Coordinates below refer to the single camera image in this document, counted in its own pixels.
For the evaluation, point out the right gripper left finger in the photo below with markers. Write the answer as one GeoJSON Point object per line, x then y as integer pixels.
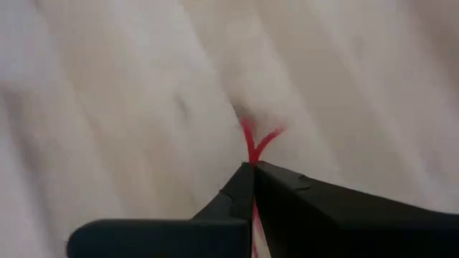
{"type": "Point", "coordinates": [179, 240]}

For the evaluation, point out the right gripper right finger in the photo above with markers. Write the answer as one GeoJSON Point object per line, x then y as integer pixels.
{"type": "Point", "coordinates": [340, 225]}

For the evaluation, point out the red rubber band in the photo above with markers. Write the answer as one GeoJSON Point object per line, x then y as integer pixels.
{"type": "Point", "coordinates": [252, 150]}

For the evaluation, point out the clear plastic zip bag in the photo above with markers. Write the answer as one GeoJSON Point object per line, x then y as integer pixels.
{"type": "Point", "coordinates": [251, 71]}

